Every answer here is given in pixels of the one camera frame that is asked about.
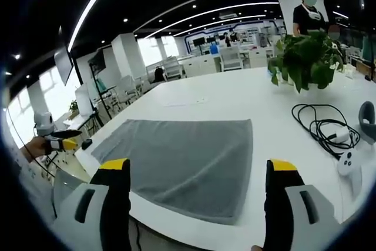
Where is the green potted plant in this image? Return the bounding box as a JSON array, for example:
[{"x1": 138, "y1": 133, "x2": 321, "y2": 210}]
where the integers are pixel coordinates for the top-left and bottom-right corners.
[{"x1": 267, "y1": 31, "x2": 345, "y2": 93}]

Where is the white chair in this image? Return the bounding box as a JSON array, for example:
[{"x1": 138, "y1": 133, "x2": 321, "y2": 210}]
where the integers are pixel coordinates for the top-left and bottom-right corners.
[
  {"x1": 220, "y1": 46, "x2": 244, "y2": 72},
  {"x1": 162, "y1": 56, "x2": 185, "y2": 82}
]

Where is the grey towel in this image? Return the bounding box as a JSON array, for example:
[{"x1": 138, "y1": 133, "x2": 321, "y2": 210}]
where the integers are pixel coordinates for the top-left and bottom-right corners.
[{"x1": 90, "y1": 118, "x2": 254, "y2": 226}]

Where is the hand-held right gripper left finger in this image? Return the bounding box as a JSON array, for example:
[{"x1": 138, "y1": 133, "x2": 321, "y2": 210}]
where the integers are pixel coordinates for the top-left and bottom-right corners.
[{"x1": 51, "y1": 158, "x2": 132, "y2": 251}]

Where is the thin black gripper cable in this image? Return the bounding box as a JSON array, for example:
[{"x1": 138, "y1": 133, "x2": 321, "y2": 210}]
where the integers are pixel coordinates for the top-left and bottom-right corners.
[{"x1": 28, "y1": 145, "x2": 58, "y2": 219}]

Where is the grey headset strap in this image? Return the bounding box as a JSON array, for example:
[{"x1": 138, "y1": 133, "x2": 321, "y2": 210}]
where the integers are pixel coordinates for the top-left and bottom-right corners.
[{"x1": 358, "y1": 101, "x2": 376, "y2": 143}]

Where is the person's white patterned shirt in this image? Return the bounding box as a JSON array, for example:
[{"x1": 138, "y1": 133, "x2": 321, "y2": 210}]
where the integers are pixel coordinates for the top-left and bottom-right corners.
[{"x1": 11, "y1": 145, "x2": 57, "y2": 224}]

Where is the hanging dark monitor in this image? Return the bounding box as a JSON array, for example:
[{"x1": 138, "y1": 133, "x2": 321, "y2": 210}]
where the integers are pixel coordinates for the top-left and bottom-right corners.
[{"x1": 53, "y1": 46, "x2": 75, "y2": 86}]

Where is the white handheld controller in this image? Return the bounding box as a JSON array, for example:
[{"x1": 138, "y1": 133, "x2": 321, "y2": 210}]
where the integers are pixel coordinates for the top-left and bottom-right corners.
[{"x1": 337, "y1": 149, "x2": 364, "y2": 198}]

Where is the black tripod stand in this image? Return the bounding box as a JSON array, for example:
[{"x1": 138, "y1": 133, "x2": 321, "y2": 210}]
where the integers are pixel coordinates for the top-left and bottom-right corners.
[{"x1": 88, "y1": 53, "x2": 119, "y2": 127}]

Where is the person's left hand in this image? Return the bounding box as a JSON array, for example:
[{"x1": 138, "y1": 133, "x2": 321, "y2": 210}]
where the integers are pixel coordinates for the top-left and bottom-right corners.
[{"x1": 24, "y1": 137, "x2": 48, "y2": 162}]

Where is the black coiled cable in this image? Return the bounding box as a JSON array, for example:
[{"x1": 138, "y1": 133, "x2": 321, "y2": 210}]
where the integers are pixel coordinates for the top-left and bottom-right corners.
[{"x1": 291, "y1": 103, "x2": 361, "y2": 158}]

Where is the white table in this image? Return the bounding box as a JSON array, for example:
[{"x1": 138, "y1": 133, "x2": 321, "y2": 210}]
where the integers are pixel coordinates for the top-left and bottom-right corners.
[{"x1": 75, "y1": 67, "x2": 376, "y2": 251}]

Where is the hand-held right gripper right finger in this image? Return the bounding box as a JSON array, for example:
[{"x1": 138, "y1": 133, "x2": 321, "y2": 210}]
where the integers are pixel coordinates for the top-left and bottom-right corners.
[{"x1": 263, "y1": 158, "x2": 350, "y2": 251}]

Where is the white power adapter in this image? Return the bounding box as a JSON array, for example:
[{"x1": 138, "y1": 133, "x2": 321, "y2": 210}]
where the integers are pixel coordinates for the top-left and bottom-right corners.
[{"x1": 331, "y1": 128, "x2": 351, "y2": 143}]

